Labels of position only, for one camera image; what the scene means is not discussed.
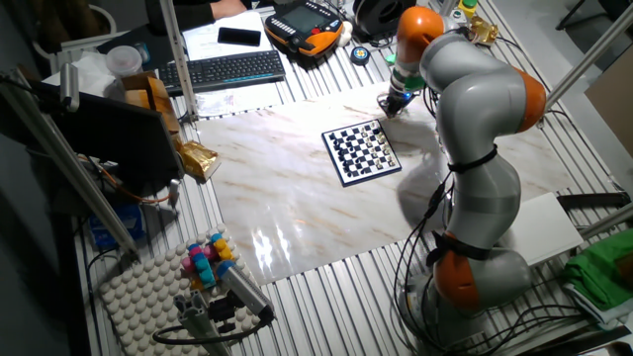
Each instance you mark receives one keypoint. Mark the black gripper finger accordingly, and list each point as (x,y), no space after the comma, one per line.
(391,111)
(400,110)

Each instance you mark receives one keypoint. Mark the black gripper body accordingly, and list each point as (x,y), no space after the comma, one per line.
(401,99)

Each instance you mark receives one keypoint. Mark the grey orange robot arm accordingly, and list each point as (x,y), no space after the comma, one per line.
(475,99)

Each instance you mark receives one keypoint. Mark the black sleeved forearm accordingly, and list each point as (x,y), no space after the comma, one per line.
(183,12)

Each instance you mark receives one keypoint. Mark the small checkered chessboard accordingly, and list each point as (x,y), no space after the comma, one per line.
(361,153)

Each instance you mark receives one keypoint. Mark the bystander bare hand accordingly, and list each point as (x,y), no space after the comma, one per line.
(228,8)

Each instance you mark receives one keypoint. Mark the small green object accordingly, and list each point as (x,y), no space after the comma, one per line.
(390,59)

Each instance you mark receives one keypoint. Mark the black round puck blue label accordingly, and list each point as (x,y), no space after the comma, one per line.
(360,55)

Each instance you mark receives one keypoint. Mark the black round spool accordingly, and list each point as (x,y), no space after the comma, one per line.
(376,17)

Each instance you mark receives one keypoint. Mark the white round plastic object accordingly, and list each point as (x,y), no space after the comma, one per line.
(345,33)

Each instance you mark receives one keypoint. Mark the black usb adapter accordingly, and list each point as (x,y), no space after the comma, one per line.
(437,198)

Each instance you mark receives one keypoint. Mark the brass metal fitting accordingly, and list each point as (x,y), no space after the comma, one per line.
(483,30)

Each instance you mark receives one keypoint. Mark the black orange teach pendant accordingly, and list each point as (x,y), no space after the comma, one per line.
(304,27)

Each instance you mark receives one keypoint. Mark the marble pattern mat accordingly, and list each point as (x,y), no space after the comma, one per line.
(297,207)

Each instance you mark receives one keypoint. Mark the white paper sheet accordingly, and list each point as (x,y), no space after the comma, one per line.
(203,42)
(237,99)

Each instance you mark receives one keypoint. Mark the black smartphone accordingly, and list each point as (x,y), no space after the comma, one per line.
(239,36)

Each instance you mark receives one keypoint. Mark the black computer keyboard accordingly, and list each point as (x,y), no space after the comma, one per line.
(222,71)

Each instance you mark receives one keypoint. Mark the flat white box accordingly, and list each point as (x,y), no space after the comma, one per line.
(554,232)

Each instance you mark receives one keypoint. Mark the gold foil bag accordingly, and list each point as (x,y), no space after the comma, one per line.
(198,158)

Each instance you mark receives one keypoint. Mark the black metal bar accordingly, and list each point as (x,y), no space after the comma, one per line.
(593,200)

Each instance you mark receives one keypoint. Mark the brown cardboard sheet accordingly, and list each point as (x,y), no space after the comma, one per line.
(615,99)

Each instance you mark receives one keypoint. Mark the cyan toy block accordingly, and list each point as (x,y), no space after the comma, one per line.
(216,238)
(204,272)

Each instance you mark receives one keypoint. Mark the yellow toy block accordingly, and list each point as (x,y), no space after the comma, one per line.
(223,249)

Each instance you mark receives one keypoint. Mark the blue toy block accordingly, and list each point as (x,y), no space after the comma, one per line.
(224,268)
(193,247)

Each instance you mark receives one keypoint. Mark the pink toy block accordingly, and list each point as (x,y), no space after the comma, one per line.
(210,253)
(188,264)

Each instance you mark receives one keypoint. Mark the silver usb plug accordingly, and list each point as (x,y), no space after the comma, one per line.
(174,193)

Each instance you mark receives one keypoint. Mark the black office chair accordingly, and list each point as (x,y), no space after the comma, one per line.
(620,6)

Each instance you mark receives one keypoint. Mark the green cloth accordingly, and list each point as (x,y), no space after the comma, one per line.
(603,267)

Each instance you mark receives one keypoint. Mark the orange toy block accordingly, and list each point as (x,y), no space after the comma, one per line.
(197,285)

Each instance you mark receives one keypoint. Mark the clear plastic lidded container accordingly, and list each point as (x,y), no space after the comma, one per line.
(123,62)

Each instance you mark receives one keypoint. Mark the white cloth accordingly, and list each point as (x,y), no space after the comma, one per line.
(588,309)

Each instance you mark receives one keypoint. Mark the black monitor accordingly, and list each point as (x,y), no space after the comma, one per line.
(118,138)

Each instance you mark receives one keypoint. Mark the blue package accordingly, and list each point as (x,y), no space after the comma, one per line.
(136,220)

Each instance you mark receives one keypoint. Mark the short aluminium profile piece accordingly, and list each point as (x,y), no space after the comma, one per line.
(195,321)

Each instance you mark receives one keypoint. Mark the white crumpled paper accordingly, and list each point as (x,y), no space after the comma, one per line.
(91,74)

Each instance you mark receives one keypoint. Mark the white bumpy peg board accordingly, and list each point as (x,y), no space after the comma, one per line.
(143,301)

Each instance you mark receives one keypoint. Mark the white chair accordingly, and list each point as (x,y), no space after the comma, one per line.
(84,44)

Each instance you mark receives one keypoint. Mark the slanted aluminium beam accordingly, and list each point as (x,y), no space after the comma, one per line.
(74,170)

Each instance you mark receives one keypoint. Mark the aluminium frame post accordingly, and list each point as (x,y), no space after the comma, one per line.
(593,49)

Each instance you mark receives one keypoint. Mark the upright aluminium profile post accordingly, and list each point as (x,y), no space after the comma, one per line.
(178,59)

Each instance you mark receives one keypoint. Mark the silver depth camera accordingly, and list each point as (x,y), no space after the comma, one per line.
(244,292)

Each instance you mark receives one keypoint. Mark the aluminium frame beam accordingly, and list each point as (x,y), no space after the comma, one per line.
(608,221)

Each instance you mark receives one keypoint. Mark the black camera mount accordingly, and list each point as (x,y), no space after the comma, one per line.
(222,311)

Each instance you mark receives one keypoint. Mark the silver camera on beam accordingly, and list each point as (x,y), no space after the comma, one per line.
(69,89)

